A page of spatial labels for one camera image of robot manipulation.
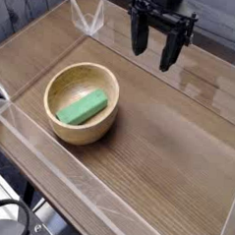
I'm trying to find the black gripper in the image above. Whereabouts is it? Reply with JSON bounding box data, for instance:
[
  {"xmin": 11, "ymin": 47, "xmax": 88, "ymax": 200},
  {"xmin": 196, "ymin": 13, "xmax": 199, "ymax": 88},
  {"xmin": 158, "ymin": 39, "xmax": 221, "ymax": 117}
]
[{"xmin": 128, "ymin": 0, "xmax": 199, "ymax": 72}]

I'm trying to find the green rectangular block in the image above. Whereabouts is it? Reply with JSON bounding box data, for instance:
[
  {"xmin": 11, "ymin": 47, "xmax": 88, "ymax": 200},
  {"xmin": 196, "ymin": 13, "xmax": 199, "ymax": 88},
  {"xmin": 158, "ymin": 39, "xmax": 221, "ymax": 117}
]
[{"xmin": 55, "ymin": 88, "xmax": 108, "ymax": 126}]

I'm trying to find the brown wooden bowl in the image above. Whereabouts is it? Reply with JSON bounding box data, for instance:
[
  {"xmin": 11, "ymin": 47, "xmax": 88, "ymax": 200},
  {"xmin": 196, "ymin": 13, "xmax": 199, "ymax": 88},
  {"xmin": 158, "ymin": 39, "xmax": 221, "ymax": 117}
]
[{"xmin": 43, "ymin": 62, "xmax": 120, "ymax": 146}]

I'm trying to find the clear acrylic front barrier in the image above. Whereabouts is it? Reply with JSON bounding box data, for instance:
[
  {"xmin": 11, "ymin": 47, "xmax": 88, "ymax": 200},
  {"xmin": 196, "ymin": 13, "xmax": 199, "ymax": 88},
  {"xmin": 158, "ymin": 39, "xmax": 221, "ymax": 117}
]
[{"xmin": 0, "ymin": 83, "xmax": 161, "ymax": 235}]

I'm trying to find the clear acrylic corner bracket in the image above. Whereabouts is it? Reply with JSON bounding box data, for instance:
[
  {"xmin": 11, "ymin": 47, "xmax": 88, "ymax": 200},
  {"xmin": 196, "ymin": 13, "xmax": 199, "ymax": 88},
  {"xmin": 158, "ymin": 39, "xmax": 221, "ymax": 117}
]
[{"xmin": 70, "ymin": 0, "xmax": 104, "ymax": 36}]

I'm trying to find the grey metal bracket with screw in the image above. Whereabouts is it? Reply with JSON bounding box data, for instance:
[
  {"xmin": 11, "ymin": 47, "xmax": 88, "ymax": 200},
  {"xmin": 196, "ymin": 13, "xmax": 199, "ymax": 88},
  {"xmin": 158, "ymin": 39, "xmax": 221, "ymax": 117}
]
[{"xmin": 17, "ymin": 208, "xmax": 60, "ymax": 235}]

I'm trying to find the black cable loop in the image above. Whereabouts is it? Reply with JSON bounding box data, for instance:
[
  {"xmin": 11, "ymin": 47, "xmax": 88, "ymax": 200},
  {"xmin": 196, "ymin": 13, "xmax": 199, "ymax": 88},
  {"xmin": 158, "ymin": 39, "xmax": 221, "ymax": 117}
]
[{"xmin": 0, "ymin": 198, "xmax": 32, "ymax": 235}]

